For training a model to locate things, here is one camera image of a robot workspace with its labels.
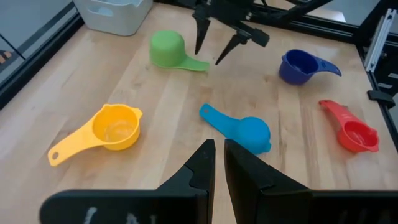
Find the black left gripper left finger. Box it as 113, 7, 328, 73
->
39, 139, 216, 224

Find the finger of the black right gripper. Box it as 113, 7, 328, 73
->
215, 30, 249, 66
195, 17, 211, 55

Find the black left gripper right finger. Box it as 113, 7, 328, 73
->
224, 139, 398, 224

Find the green measuring cup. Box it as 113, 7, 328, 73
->
149, 30, 211, 72

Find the dark blue measuring cup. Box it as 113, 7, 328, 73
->
279, 49, 342, 86

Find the teal measuring cup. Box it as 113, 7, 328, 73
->
199, 103, 272, 156

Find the yellow measuring cup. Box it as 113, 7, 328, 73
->
47, 103, 143, 167

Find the red measuring cup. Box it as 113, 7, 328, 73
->
318, 99, 380, 153

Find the white plastic basket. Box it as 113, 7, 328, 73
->
73, 0, 154, 37

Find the silver aluminium rail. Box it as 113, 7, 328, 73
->
364, 8, 397, 73

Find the black frame bracket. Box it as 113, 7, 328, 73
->
366, 89, 396, 109

